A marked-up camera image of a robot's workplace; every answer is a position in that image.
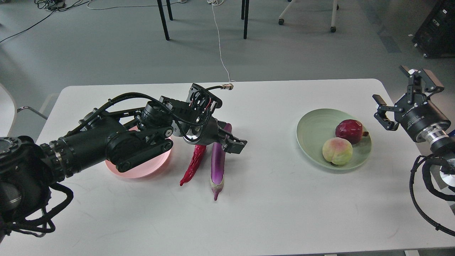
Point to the black table leg rear left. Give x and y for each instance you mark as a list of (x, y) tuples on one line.
[(169, 9)]

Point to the light green plate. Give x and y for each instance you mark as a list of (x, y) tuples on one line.
[(318, 126)]

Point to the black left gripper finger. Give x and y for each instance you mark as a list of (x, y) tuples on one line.
[(231, 144), (225, 131)]

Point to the black equipment case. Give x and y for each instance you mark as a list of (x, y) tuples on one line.
[(436, 36)]

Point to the black table leg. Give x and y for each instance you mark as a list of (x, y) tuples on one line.
[(163, 19), (243, 9), (169, 9), (245, 21)]

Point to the red chili pepper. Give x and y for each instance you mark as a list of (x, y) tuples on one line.
[(197, 157)]

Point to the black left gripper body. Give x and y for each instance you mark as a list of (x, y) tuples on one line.
[(207, 135)]

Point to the pink plate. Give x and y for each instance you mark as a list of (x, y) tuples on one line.
[(150, 168)]

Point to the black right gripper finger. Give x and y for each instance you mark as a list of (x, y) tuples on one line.
[(422, 84), (381, 116)]

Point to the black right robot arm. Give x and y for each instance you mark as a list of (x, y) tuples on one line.
[(442, 156)]

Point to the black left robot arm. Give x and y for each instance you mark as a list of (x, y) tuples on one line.
[(128, 130)]

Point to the white chair at left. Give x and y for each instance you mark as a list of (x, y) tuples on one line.
[(9, 111)]

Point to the green pink peach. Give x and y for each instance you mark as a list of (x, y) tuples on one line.
[(338, 151)]

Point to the black table leg rear right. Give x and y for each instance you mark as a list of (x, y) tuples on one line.
[(243, 9)]

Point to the red pomegranate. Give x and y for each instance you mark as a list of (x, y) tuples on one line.
[(351, 130)]

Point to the purple eggplant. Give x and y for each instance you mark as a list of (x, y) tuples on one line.
[(217, 169)]

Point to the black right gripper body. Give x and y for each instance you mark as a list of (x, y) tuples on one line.
[(421, 119)]

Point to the white rolling chair base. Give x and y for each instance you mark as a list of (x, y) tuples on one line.
[(296, 12)]

